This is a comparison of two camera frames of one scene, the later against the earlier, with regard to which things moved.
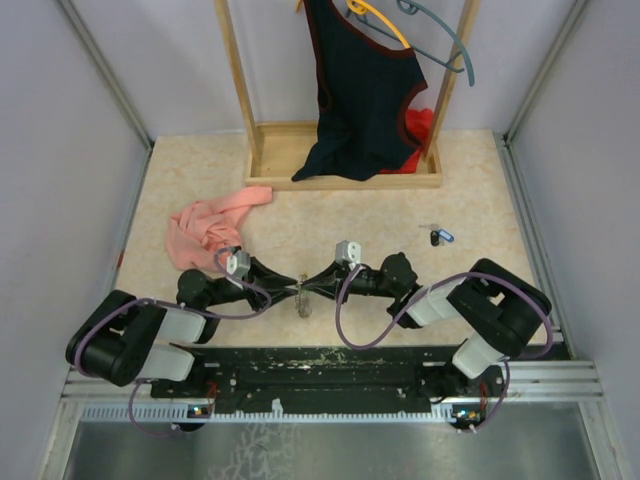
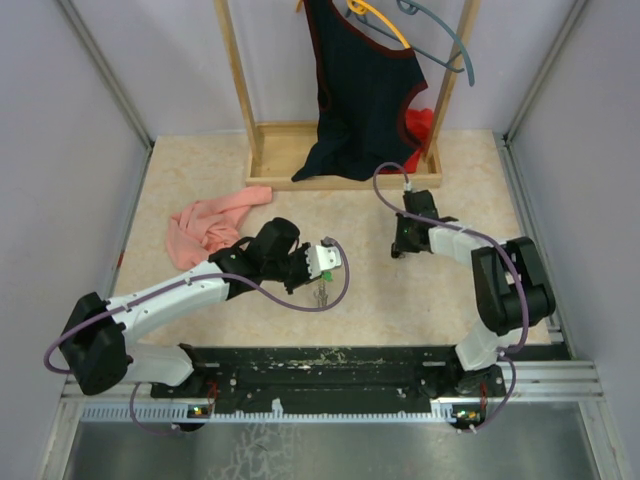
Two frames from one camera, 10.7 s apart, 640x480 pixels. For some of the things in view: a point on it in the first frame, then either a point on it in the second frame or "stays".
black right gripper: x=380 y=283 -> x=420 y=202
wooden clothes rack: x=276 y=150 stays
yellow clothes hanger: x=360 y=7 stays
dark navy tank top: x=362 y=88 stays
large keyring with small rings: x=302 y=301 -> x=321 y=294
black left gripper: x=268 y=278 -> x=305 y=278
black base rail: x=331 y=378 stays
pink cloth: x=197 y=232 stays
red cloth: x=419 y=124 stays
